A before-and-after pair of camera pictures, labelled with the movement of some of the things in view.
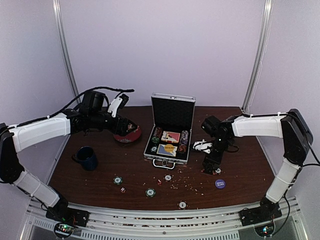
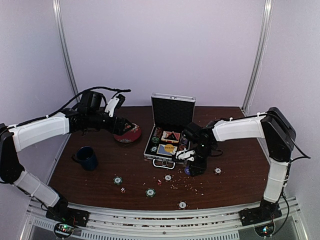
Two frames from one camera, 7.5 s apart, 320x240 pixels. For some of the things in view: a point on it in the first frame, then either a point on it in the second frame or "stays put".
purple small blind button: [220, 183] to [187, 170]
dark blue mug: [86, 156] stays put
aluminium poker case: [168, 138] stays put
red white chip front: [182, 204] stays put
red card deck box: [170, 137] stays put
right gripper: [206, 162] to [200, 168]
